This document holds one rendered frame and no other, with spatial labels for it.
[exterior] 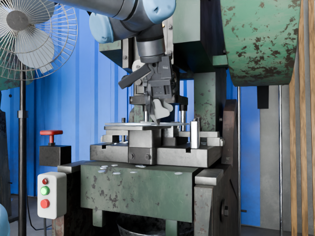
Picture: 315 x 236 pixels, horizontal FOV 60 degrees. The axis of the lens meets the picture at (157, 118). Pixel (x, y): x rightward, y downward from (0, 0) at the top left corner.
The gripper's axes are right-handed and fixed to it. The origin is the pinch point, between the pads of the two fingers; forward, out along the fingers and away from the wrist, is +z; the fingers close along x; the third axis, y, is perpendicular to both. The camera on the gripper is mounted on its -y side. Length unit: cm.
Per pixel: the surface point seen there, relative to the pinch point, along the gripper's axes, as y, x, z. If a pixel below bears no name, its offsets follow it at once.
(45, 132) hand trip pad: -40.8, -2.4, 3.2
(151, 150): -3.7, 1.6, 11.5
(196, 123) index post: 10.6, 8.4, 4.9
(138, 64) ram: -12.1, 22.3, -12.6
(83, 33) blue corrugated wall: -122, 162, -15
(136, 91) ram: -12.3, 16.6, -4.3
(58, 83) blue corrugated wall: -150, 142, 26
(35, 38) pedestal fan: -80, 51, -24
